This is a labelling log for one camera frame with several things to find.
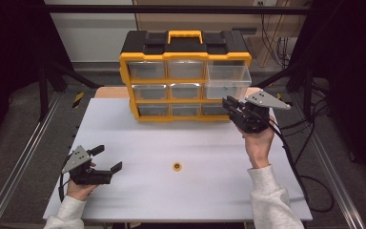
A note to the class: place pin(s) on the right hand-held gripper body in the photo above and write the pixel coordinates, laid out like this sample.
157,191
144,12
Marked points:
251,119

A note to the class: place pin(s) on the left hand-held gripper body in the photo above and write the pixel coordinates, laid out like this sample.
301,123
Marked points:
86,176

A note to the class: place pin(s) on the clear plastic drawer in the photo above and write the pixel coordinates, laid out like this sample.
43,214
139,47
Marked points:
228,73
149,92

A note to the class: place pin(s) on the small yellow round disc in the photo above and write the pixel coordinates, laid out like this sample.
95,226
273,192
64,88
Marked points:
177,166

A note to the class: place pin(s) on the yellow black drawer cabinet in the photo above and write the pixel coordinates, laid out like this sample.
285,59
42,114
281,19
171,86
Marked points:
184,56

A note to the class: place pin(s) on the person's left hand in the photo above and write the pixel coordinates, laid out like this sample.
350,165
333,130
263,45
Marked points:
77,192

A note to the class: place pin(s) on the person's right hand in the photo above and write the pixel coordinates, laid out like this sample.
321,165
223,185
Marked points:
259,146

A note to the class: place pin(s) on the yellow black striped tape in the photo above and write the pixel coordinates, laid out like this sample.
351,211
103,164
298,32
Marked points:
77,100
278,95

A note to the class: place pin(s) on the wooden board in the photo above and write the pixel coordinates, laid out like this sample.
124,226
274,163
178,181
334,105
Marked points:
111,92

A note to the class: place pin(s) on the black metal stand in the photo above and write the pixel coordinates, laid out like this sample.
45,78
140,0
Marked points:
307,92
43,92

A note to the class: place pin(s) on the black horizontal bar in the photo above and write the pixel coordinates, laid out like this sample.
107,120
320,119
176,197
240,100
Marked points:
171,9

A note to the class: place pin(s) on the black curtain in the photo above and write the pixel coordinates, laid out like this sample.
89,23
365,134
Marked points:
355,79
12,63

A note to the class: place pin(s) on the metal floor rail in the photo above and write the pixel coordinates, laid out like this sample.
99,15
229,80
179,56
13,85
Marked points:
351,216
12,178

